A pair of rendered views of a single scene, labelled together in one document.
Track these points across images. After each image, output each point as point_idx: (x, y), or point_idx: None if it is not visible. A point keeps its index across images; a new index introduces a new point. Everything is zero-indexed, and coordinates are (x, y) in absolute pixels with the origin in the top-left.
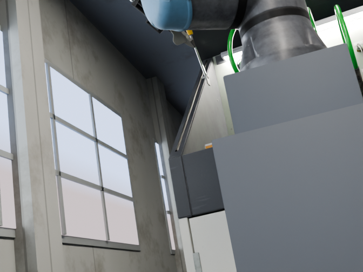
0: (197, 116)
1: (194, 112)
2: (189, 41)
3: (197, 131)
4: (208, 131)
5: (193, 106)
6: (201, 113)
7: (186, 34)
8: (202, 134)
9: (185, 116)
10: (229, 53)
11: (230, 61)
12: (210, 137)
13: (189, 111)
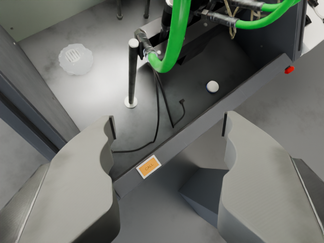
0: (37, 106)
1: (38, 114)
2: (111, 142)
3: (61, 129)
4: (13, 66)
5: (1, 90)
6: (10, 74)
7: (110, 155)
8: (45, 106)
9: (22, 130)
10: (176, 59)
11: (168, 69)
12: (18, 69)
13: (23, 116)
